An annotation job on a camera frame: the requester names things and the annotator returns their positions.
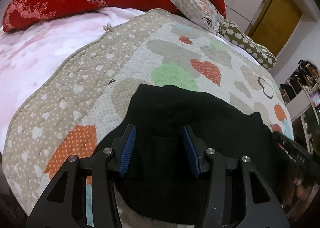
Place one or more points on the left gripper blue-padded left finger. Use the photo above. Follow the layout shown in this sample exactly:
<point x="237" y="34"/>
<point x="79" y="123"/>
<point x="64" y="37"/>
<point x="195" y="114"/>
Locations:
<point x="123" y="148"/>

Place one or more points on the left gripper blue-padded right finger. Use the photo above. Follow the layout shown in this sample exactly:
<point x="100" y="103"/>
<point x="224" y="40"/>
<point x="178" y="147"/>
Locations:
<point x="195" y="150"/>

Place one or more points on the black pants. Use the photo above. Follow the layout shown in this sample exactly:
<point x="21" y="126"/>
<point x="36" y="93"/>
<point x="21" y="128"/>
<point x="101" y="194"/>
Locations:
<point x="236" y="191"/>

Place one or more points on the heart patterned quilt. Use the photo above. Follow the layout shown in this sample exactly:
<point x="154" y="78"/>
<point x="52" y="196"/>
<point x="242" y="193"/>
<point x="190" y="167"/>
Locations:
<point x="51" y="158"/>

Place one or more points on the white cluttered shelf unit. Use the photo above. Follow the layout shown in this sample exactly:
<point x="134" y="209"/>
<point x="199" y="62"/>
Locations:
<point x="301" y="96"/>

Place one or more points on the olive cloud-pattern bolster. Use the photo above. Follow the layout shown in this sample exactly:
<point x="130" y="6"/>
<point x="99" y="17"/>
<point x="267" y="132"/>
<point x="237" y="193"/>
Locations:
<point x="231" y="32"/>

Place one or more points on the pink bed sheet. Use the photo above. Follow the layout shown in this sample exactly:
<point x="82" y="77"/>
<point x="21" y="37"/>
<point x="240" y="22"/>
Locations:
<point x="29" y="57"/>

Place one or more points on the floral grey pillow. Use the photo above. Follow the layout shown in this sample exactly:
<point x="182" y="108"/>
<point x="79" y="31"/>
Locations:
<point x="201" y="12"/>

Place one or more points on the wooden door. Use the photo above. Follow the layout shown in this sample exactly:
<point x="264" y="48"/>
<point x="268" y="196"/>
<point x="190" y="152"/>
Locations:
<point x="275" y="24"/>

